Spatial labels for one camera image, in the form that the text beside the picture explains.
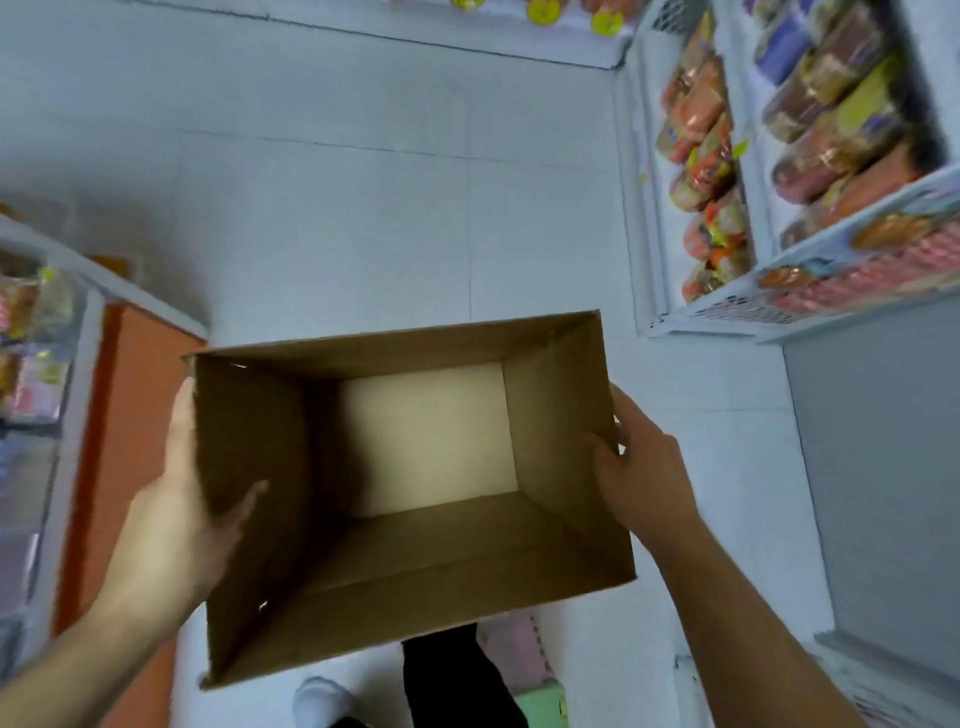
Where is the green plastic box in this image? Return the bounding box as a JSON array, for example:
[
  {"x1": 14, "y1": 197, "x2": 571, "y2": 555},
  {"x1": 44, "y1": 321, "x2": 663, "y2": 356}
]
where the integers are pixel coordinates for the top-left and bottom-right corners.
[{"x1": 516, "y1": 678, "x2": 569, "y2": 728}]

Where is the white shelf unit orange base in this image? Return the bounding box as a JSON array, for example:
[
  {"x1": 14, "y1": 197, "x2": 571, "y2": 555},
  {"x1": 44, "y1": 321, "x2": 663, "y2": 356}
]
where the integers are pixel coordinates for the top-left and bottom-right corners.
[{"x1": 0, "y1": 202, "x2": 210, "y2": 728}]

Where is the row of yellow round packets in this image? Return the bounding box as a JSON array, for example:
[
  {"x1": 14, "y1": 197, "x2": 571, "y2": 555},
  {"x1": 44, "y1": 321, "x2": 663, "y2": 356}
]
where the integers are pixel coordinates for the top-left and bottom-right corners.
[{"x1": 448, "y1": 0, "x2": 648, "y2": 39}]

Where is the white wire shelf rack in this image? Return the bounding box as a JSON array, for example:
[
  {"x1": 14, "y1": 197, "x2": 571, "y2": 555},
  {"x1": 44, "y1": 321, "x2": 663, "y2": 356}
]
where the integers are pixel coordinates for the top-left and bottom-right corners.
[{"x1": 613, "y1": 0, "x2": 960, "y2": 346}]

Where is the person's left hand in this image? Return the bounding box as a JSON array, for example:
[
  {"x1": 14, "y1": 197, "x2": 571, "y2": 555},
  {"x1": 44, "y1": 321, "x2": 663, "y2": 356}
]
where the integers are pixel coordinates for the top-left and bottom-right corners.
[{"x1": 96, "y1": 377, "x2": 270, "y2": 640}]

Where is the row of orange snack packets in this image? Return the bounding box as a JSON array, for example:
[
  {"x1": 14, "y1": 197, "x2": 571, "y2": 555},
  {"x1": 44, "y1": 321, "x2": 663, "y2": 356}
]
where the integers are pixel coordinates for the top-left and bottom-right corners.
[{"x1": 657, "y1": 11, "x2": 756, "y2": 306}]

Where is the person's right hand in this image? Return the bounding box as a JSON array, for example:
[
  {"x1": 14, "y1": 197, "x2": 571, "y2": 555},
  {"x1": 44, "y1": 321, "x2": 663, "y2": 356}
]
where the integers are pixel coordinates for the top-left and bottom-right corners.
[{"x1": 587, "y1": 382, "x2": 704, "y2": 539}]

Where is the pile of clear snack bags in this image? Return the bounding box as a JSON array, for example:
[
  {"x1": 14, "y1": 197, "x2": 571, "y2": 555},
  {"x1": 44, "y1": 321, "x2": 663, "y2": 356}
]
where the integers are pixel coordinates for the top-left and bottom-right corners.
[{"x1": 0, "y1": 255, "x2": 78, "y2": 425}]

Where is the person's white shoe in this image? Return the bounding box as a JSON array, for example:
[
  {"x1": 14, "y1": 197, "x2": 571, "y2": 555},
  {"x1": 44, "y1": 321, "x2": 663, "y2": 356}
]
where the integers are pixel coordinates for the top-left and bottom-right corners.
[{"x1": 291, "y1": 676, "x2": 358, "y2": 728}]

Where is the pink plastic basket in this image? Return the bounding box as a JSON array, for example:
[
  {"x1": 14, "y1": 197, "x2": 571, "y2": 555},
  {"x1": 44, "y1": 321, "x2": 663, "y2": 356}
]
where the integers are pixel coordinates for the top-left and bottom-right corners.
[{"x1": 478, "y1": 609, "x2": 558, "y2": 697}]

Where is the brown cardboard box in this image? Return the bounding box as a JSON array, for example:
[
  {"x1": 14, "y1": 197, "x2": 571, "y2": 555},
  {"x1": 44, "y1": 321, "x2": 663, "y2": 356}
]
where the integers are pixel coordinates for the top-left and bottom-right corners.
[{"x1": 183, "y1": 309, "x2": 638, "y2": 691}]

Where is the row of brown snack packets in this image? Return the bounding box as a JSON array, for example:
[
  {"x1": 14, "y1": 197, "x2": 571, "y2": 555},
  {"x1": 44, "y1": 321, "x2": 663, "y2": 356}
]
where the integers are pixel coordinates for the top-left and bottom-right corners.
[{"x1": 752, "y1": 0, "x2": 935, "y2": 250}]

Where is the person's left forearm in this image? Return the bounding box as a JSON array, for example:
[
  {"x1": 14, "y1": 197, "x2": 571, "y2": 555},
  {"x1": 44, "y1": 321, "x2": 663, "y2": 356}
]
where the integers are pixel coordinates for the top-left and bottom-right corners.
[{"x1": 0, "y1": 592, "x2": 189, "y2": 728}]

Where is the row of pink wrapped packets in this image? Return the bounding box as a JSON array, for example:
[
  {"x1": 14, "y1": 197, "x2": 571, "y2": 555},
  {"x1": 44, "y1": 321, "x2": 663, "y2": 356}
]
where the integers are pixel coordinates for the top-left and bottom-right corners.
[{"x1": 759, "y1": 213, "x2": 960, "y2": 316}]

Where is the person's black trouser leg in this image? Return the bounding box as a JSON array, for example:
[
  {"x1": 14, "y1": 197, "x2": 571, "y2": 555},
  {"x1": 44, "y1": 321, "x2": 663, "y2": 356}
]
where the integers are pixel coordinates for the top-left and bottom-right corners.
[{"x1": 401, "y1": 622, "x2": 531, "y2": 728}]

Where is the person's right forearm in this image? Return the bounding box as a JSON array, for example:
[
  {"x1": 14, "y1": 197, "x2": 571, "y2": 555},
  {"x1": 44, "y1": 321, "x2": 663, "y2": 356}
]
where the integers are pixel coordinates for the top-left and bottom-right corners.
[{"x1": 636, "y1": 516, "x2": 873, "y2": 728}]

